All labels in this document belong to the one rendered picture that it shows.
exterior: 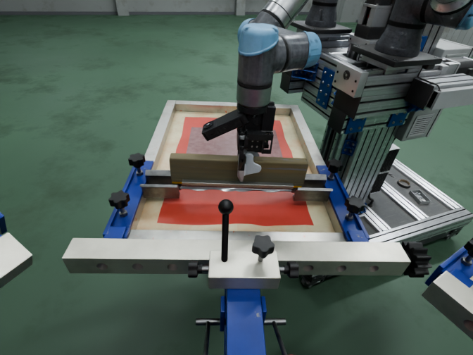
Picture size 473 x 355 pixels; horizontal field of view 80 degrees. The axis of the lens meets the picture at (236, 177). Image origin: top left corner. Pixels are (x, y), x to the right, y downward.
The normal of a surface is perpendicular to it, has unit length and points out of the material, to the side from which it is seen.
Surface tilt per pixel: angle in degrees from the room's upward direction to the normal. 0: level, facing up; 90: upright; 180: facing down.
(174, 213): 0
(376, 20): 90
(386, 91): 90
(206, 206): 0
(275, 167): 90
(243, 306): 0
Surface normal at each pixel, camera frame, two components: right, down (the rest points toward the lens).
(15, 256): 0.51, -0.49
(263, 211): 0.05, -0.79
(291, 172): 0.03, 0.62
